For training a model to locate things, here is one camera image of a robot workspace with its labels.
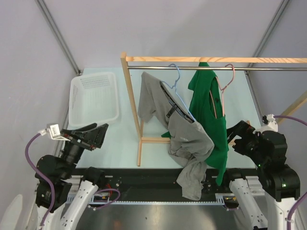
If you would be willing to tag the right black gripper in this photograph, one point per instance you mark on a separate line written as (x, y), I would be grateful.
(242, 128)

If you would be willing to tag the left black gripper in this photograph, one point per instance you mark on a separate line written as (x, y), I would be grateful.
(90, 138)

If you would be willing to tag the pink wire hanger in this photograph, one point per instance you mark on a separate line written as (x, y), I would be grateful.
(222, 89)

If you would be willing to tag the green t shirt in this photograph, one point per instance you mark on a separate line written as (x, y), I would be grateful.
(201, 108)

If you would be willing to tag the grey t shirt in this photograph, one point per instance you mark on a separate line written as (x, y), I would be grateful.
(190, 145)

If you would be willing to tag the blue wire hanger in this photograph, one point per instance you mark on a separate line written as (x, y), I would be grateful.
(174, 86)

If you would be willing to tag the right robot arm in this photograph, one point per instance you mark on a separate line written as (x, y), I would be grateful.
(267, 148)

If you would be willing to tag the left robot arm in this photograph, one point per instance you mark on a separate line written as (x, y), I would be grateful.
(54, 172)

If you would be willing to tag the white plastic basket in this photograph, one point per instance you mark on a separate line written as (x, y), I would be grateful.
(93, 99)

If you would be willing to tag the wooden clothes rack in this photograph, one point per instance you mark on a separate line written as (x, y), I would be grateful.
(139, 126)

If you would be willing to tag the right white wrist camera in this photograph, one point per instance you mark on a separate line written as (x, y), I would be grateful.
(270, 124)

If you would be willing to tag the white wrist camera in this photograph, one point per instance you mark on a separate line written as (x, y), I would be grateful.
(270, 124)
(53, 131)

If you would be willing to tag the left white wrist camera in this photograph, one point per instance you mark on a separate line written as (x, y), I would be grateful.
(53, 131)

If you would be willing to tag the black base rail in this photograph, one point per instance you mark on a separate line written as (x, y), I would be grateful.
(157, 184)

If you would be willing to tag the white cable duct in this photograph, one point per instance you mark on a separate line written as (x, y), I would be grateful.
(219, 201)

